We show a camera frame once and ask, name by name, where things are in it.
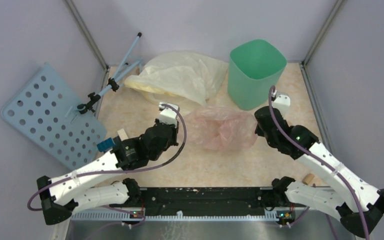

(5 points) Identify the pink translucent trash bag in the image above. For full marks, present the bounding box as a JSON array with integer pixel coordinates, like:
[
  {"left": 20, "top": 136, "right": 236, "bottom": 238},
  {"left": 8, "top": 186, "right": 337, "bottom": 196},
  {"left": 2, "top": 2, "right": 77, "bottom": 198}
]
[{"left": 184, "top": 106, "right": 257, "bottom": 151}]

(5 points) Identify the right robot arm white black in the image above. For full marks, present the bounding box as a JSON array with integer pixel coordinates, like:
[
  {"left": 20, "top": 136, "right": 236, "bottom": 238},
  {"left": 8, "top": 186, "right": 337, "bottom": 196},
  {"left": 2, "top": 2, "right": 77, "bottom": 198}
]
[{"left": 254, "top": 106, "right": 384, "bottom": 239}]

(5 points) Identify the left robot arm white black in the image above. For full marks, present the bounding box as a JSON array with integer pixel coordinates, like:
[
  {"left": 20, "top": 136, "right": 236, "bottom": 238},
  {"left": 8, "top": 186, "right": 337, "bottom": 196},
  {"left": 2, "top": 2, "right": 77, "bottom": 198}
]
[{"left": 36, "top": 119, "right": 179, "bottom": 226}]

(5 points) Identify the green plastic trash bin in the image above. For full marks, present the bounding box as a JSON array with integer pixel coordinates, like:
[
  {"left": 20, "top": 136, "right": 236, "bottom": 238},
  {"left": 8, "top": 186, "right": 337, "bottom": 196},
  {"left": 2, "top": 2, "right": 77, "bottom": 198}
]
[{"left": 227, "top": 39, "right": 287, "bottom": 111}]

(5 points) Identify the pale wooden block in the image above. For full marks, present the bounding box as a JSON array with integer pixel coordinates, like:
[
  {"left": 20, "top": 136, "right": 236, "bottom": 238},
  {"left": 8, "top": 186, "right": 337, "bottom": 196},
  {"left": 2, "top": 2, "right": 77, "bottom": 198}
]
[{"left": 117, "top": 128, "right": 129, "bottom": 141}]

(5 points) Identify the blue block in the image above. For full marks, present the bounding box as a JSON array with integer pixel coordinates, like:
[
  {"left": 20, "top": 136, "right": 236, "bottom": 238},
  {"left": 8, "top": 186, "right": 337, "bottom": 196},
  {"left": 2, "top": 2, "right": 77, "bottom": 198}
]
[{"left": 96, "top": 138, "right": 116, "bottom": 153}]

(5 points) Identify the wooden cylinder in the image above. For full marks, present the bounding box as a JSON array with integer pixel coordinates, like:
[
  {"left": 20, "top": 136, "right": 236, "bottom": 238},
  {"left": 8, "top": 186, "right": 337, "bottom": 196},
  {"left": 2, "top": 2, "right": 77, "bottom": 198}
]
[{"left": 301, "top": 173, "right": 315, "bottom": 186}]

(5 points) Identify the light blue tripod stand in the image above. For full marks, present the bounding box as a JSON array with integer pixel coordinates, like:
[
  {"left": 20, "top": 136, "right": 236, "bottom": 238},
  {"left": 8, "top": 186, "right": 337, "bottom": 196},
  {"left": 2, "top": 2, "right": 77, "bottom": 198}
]
[{"left": 76, "top": 32, "right": 143, "bottom": 115}]

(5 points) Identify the light blue perforated board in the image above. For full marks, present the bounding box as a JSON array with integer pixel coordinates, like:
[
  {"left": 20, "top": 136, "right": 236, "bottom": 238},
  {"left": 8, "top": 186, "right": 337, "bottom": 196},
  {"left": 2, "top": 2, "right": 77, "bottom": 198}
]
[{"left": 1, "top": 62, "right": 107, "bottom": 171}]

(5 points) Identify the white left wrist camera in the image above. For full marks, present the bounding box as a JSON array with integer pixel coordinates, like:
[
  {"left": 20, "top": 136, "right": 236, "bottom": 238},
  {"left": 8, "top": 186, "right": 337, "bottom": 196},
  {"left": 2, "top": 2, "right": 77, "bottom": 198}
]
[{"left": 157, "top": 102, "right": 180, "bottom": 127}]

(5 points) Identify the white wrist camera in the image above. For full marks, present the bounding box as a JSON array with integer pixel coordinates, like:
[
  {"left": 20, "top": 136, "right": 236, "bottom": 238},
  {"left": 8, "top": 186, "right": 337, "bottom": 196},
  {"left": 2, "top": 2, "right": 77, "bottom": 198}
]
[
  {"left": 157, "top": 102, "right": 180, "bottom": 127},
  {"left": 271, "top": 92, "right": 291, "bottom": 116}
]

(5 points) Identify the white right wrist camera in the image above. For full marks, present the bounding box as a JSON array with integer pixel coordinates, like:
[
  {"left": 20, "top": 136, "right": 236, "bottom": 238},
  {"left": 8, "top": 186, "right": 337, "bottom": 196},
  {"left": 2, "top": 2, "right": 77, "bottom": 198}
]
[{"left": 271, "top": 92, "right": 291, "bottom": 116}]

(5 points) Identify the white toothed cable rail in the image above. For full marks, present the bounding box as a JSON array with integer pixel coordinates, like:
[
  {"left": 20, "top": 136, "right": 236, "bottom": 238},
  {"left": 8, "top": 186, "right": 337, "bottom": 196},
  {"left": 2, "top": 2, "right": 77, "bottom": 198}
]
[{"left": 71, "top": 209, "right": 279, "bottom": 222}]

